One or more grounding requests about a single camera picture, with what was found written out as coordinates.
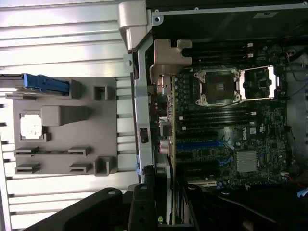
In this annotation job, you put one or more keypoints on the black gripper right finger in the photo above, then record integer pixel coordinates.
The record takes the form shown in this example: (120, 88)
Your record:
(204, 216)

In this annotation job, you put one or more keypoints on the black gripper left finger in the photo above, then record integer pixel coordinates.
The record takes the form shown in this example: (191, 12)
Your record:
(142, 211)

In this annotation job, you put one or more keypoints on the white expansion slot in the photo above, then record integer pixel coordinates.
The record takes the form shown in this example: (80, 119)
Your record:
(202, 183)

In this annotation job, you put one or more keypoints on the silver chipset heatsink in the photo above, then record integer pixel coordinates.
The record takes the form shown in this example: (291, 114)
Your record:
(247, 161)

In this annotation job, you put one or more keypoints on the blue expansion slot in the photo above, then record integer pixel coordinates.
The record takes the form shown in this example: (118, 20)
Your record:
(199, 144)

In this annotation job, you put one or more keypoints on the grey parts rack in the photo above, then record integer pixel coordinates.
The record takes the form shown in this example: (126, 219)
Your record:
(72, 134)

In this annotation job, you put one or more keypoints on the green RAM stick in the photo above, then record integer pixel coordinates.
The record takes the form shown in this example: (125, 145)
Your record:
(50, 152)

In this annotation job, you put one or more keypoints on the green motherboard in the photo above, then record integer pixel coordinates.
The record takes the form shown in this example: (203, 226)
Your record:
(264, 125)

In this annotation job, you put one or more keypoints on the open black PC case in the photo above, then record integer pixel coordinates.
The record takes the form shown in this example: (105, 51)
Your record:
(143, 101)

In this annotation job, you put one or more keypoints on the CPU socket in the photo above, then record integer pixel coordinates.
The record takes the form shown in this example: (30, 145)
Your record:
(217, 87)

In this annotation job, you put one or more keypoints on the silver CPU chip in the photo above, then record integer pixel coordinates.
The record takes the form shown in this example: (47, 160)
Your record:
(31, 127)

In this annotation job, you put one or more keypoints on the metal socket cover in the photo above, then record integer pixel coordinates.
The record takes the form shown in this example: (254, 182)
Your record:
(261, 83)

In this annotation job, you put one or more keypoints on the hard disk with blue rails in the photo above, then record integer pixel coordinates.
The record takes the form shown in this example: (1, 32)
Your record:
(45, 84)

